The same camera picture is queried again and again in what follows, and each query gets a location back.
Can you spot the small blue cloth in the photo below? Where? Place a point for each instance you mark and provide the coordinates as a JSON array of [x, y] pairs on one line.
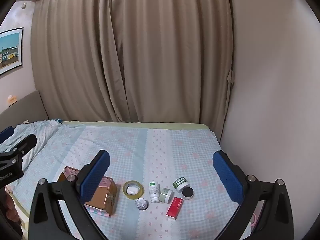
[[56, 121]]

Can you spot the red carton box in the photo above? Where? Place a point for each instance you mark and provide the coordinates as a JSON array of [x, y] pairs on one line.
[[175, 208]]

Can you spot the checked light blue bedsheet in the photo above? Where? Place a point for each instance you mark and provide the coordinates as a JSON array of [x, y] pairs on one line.
[[162, 150]]

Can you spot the grey bed headboard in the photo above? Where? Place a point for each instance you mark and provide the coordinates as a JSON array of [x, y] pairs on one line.
[[25, 110]]

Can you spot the light green jar white lid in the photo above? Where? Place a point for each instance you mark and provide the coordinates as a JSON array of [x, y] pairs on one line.
[[165, 196]]

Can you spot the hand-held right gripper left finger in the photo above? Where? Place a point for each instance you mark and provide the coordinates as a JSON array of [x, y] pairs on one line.
[[96, 175]]

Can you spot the framed wall poster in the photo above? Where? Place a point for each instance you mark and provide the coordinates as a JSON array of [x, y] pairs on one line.
[[10, 50]]

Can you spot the white plastic bottle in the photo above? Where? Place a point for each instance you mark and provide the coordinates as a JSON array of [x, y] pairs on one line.
[[154, 191]]

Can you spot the person's left hand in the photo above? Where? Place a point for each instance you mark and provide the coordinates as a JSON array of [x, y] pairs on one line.
[[11, 205]]

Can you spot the pink object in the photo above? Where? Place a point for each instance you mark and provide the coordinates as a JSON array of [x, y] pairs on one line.
[[253, 220]]

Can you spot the pale green mattress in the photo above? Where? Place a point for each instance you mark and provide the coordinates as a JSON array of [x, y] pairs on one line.
[[137, 124]]

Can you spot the brown cardboard box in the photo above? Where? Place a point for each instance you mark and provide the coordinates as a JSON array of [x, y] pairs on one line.
[[102, 195]]

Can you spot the green labelled white jar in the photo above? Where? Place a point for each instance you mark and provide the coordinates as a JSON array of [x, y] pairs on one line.
[[180, 183]]

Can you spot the black round compact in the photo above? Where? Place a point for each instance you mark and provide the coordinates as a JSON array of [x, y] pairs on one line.
[[187, 192]]

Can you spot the white earbuds case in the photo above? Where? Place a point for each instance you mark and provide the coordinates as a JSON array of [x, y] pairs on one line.
[[133, 189]]

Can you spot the small silver tin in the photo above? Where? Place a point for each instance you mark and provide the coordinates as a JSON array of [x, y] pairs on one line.
[[141, 203]]

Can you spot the clear tape roll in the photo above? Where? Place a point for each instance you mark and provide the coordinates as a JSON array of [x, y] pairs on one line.
[[125, 193]]

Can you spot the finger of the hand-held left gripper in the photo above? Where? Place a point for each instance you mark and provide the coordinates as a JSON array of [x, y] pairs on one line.
[[7, 132], [26, 142]]

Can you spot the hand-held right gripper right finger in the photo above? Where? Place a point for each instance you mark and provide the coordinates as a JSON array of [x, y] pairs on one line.
[[226, 177]]

